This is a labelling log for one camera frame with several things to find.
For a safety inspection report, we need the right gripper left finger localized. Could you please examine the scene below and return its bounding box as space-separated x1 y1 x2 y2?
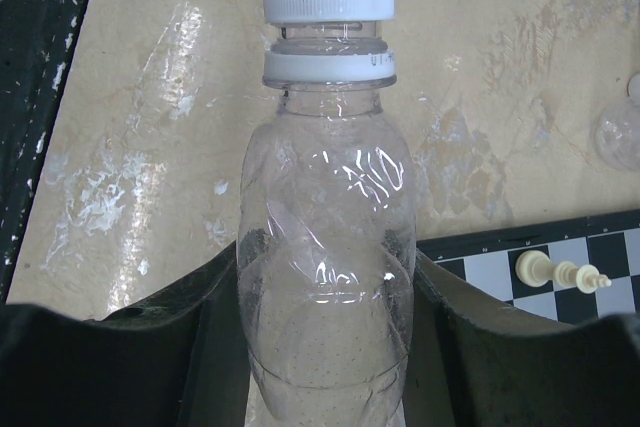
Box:
1 246 250 426

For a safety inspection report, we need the clear crushed bottle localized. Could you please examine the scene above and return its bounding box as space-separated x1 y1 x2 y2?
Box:
236 21 416 426

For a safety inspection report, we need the white chess piece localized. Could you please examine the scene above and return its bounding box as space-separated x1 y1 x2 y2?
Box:
515 250 612 294

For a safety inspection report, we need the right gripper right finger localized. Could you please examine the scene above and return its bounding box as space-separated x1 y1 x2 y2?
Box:
404 254 639 426

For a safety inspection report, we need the chessboard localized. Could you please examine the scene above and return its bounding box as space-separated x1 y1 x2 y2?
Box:
418 210 639 325

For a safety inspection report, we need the clear slim bottle white cap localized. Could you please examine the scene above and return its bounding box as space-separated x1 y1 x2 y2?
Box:
594 97 639 172

